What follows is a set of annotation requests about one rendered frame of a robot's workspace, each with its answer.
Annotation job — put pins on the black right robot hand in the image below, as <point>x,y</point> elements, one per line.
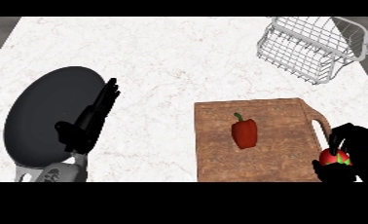
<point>353,137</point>

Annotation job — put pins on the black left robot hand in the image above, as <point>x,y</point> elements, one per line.
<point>90,117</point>

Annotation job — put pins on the red tomato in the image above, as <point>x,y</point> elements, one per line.
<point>334,157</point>

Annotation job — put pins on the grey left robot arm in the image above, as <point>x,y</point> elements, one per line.
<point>53,171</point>

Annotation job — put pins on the brown wooden cutting board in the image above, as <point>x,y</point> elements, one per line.
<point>259,140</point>

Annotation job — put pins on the dark grey round plate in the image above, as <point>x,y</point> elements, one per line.
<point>50,114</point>

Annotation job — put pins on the red bell pepper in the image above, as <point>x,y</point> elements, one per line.
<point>244,132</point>

